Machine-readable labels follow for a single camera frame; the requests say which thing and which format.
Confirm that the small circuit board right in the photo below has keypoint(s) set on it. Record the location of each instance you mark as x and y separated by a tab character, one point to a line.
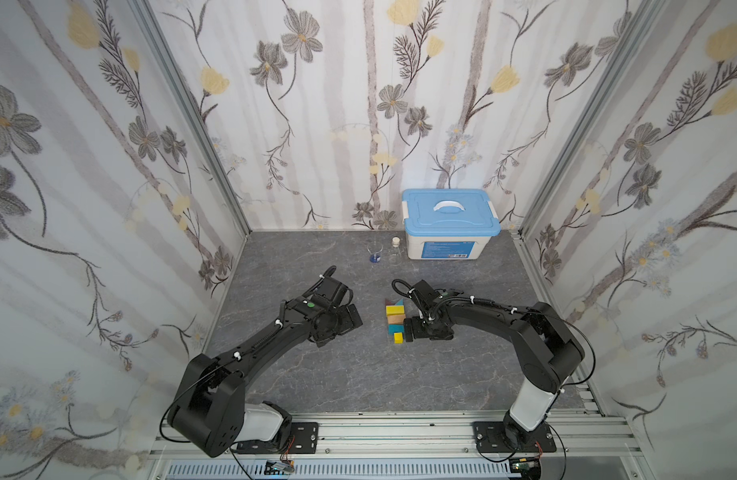
529	468

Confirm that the natural wood rectangular block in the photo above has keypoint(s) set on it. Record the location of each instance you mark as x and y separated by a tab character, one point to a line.
398	319

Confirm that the small corked glass bottle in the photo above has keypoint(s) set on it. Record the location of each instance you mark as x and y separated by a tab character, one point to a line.
396	252

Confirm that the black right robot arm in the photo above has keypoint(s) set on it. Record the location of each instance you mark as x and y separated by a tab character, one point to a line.
547	351

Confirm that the yellow rectangular block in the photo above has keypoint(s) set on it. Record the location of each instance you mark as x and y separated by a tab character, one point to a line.
395	310

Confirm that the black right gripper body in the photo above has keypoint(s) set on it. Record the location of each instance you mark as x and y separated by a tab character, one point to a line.
417	327

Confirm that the teal rectangular block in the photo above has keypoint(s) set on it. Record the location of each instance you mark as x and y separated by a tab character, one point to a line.
396	329

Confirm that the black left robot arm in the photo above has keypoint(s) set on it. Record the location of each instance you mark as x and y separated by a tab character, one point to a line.
210	410

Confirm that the white perforated cable tray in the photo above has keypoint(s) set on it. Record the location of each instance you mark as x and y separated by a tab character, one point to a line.
341	469

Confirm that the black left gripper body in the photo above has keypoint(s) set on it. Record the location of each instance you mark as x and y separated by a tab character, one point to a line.
340	322

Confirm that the blue lidded storage box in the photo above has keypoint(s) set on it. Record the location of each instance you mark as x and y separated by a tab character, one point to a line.
448	224

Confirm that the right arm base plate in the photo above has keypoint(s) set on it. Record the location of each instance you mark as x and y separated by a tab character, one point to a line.
499	437

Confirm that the aluminium front rail frame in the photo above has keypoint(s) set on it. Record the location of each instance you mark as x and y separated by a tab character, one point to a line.
590	446

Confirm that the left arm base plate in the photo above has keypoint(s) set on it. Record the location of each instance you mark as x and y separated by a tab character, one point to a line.
302	437

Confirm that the small circuit board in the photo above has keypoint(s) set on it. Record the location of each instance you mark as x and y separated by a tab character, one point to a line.
529	468
279	467

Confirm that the glass beaker blue liquid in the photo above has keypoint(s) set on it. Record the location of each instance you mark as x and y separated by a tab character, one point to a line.
375	251

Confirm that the small circuit board left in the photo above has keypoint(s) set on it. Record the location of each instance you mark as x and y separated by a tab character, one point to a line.
279	467

